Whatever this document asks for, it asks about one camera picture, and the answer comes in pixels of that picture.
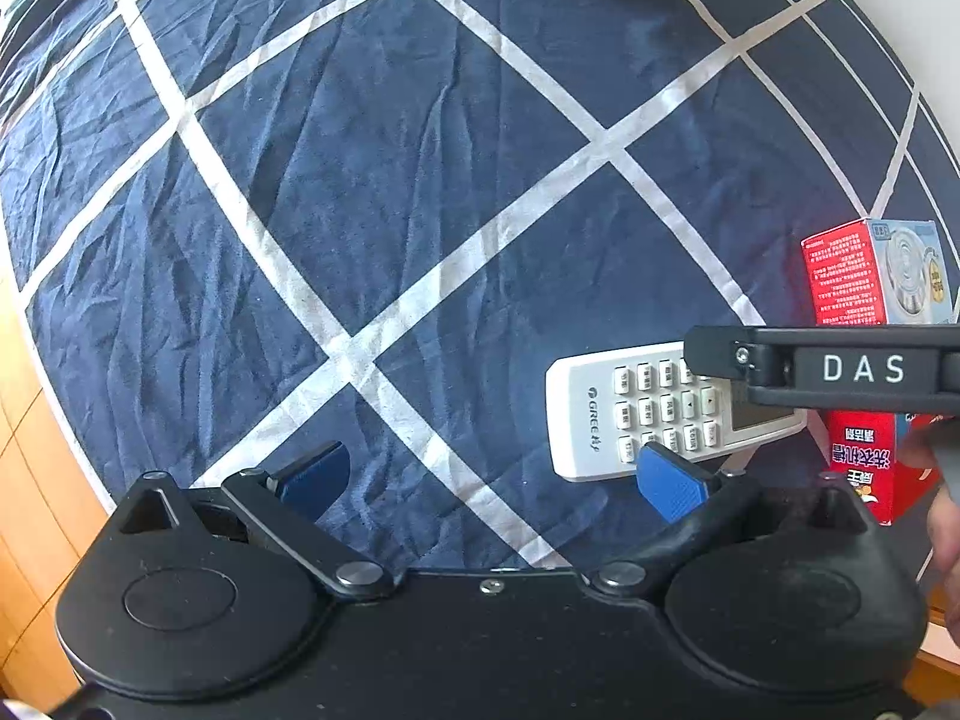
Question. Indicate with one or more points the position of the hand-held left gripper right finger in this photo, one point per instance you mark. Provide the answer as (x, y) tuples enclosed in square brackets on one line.
[(667, 484)]

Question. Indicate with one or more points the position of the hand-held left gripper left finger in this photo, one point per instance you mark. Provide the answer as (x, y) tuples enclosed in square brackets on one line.
[(315, 476)]

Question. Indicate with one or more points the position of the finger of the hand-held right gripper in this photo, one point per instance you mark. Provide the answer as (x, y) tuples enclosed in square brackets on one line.
[(720, 352)]

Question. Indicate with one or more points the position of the white remote control grey screen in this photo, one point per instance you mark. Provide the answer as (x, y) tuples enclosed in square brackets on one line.
[(600, 405)]

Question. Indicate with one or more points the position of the person's right hand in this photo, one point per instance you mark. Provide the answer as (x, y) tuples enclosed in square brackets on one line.
[(949, 555)]

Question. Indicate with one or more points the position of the red printed carton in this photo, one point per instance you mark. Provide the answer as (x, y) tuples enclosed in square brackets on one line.
[(847, 277)]

